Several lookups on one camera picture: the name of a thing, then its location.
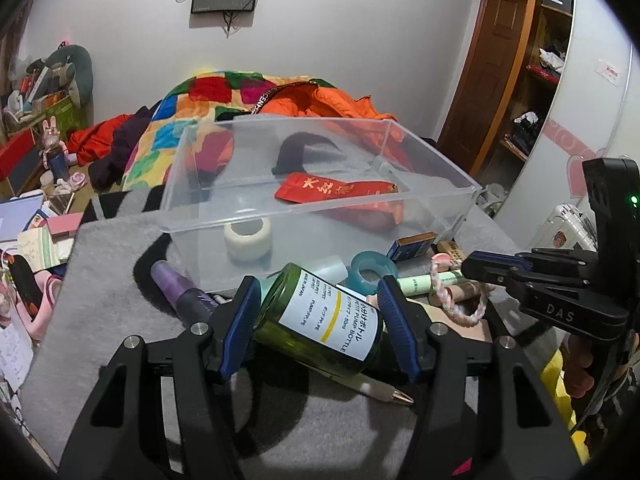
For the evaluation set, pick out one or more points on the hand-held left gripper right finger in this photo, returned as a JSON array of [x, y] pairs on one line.
[[398, 332]]

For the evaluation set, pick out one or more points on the red garment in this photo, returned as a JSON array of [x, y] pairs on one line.
[[95, 137]]

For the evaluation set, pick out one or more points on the yellow cloth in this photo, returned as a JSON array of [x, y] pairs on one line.
[[552, 395]]

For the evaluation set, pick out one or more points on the green pump bottle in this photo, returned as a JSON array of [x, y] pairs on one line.
[[280, 330]]

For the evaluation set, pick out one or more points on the dark purple garment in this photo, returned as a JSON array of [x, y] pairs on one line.
[[117, 160]]

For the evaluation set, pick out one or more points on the wooden wardrobe shelves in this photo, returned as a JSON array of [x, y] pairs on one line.
[[545, 60]]

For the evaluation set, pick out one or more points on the long beige tube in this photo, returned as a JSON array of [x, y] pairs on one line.
[[467, 294]]

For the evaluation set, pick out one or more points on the white tape roll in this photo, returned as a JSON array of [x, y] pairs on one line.
[[247, 240]]

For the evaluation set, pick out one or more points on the clear plastic storage box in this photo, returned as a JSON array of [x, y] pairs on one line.
[[250, 160]]

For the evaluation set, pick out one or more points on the white pen gold tip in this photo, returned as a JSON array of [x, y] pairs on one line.
[[370, 387]]

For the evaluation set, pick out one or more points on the brown wooden door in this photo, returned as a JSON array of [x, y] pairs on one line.
[[485, 60]]

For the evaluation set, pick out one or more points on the black case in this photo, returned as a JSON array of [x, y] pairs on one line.
[[25, 285]]

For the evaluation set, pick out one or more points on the blue notebook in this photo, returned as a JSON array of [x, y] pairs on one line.
[[20, 215]]

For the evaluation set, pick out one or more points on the person's right hand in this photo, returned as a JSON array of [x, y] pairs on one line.
[[580, 365]]

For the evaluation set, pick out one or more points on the red long box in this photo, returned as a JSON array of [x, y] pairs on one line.
[[17, 157]]

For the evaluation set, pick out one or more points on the peach flat packet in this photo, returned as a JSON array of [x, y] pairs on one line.
[[470, 335]]

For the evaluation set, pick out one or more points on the purple spray bottle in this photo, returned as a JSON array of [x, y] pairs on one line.
[[172, 280]]

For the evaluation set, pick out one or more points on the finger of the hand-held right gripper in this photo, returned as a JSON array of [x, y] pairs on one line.
[[492, 257], [487, 272]]

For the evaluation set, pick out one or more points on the white wardrobe sliding door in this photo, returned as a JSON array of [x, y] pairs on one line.
[[595, 35]]

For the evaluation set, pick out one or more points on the colourful patchwork quilt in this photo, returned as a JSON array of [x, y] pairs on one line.
[[165, 135]]

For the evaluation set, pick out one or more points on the small cream tube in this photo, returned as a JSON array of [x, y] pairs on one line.
[[452, 250]]

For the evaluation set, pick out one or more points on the red foil packet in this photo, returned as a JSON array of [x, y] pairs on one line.
[[320, 187]]

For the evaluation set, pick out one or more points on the pink book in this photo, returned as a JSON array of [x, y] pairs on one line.
[[65, 225]]

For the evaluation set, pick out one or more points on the green cardboard box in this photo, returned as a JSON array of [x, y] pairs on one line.
[[65, 115]]

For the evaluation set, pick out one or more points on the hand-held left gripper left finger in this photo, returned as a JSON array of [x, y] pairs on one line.
[[239, 322]]

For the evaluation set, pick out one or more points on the light green tube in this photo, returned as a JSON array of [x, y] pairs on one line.
[[420, 285]]

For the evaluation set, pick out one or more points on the white ribbed suitcase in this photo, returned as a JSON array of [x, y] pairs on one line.
[[562, 227]]

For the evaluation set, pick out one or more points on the orange puffer jacket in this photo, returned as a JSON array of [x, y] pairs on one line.
[[340, 105]]

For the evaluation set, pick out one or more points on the bunny figure blue bottle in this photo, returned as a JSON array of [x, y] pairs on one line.
[[55, 145]]

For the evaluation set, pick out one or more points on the teal tape roll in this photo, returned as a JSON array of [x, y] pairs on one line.
[[357, 265]]

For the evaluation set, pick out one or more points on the small orange blue box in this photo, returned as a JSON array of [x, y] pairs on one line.
[[410, 247]]

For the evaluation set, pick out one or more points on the person's right forearm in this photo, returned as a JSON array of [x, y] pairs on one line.
[[620, 400]]

